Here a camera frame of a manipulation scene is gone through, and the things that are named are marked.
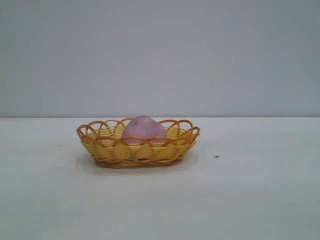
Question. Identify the yellow woven plastic basket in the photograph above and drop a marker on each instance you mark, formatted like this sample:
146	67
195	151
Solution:
140	155

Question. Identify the pink peach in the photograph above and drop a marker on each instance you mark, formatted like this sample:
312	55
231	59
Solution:
143	130

